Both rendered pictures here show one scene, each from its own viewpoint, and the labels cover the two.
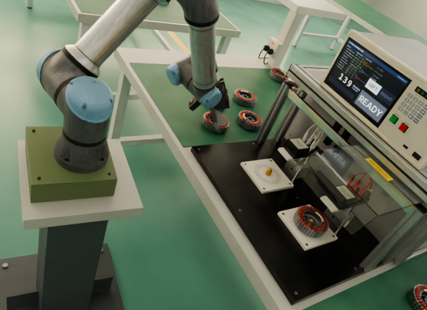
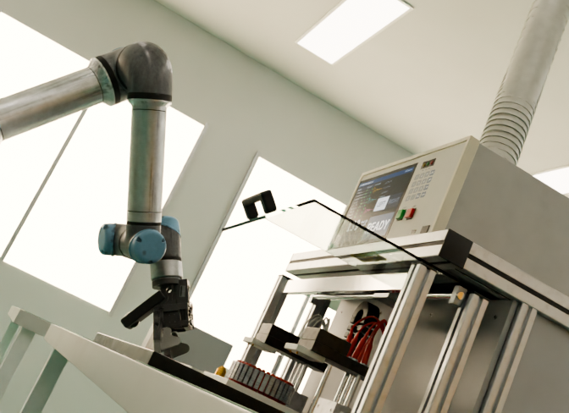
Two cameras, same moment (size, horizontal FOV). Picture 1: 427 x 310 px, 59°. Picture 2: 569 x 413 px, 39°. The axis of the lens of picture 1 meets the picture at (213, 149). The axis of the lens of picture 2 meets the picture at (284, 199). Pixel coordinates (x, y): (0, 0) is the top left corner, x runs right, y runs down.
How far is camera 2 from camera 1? 128 cm
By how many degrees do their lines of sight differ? 57
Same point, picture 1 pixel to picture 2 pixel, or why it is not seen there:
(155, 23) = not seen: hidden behind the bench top
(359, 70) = (368, 202)
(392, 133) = (400, 231)
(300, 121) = (317, 376)
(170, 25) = not seen: hidden behind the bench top
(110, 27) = (34, 90)
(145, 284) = not seen: outside the picture
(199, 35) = (140, 116)
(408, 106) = (415, 189)
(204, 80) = (140, 200)
